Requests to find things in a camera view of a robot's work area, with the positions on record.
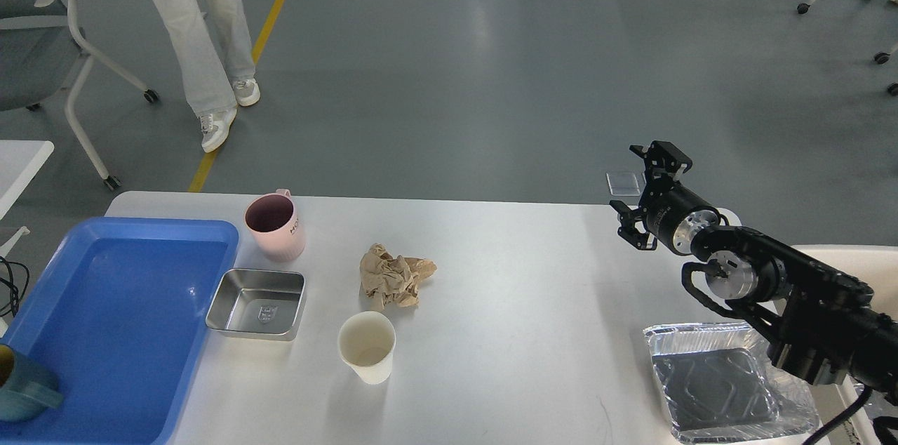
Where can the white paper cup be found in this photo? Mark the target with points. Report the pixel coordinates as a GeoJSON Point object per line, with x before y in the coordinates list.
{"type": "Point", "coordinates": [367, 342]}

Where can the aluminium foil tray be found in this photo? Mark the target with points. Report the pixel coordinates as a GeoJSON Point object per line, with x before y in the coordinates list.
{"type": "Point", "coordinates": [717, 385]}

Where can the pink ribbed mug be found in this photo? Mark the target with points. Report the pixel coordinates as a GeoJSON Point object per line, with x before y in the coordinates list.
{"type": "Point", "coordinates": [274, 223]}

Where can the blue plastic tray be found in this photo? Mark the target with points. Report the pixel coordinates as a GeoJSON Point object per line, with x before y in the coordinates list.
{"type": "Point", "coordinates": [119, 316]}

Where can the clear floor plate left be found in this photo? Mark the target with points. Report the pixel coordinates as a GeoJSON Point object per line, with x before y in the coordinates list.
{"type": "Point", "coordinates": [624, 184]}

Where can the white waste bin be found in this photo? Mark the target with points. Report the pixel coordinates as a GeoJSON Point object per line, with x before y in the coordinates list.
{"type": "Point", "coordinates": [877, 266]}

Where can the stainless steel square dish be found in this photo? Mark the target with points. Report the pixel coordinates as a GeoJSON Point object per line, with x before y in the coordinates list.
{"type": "Point", "coordinates": [257, 304]}

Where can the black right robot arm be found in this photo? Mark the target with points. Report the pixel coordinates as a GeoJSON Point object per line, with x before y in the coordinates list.
{"type": "Point", "coordinates": [818, 320]}

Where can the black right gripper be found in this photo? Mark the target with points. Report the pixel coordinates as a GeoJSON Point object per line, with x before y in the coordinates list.
{"type": "Point", "coordinates": [671, 212]}

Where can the crumpled brown paper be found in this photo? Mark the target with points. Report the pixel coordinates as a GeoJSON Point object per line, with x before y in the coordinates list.
{"type": "Point", "coordinates": [386, 279]}

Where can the teal mug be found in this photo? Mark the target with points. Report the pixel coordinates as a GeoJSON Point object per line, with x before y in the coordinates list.
{"type": "Point", "coordinates": [27, 387]}

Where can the grey office chair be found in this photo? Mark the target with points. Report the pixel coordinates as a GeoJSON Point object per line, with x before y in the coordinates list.
{"type": "Point", "coordinates": [40, 46]}

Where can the white side table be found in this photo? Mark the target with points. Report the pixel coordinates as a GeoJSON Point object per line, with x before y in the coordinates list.
{"type": "Point", "coordinates": [20, 161]}

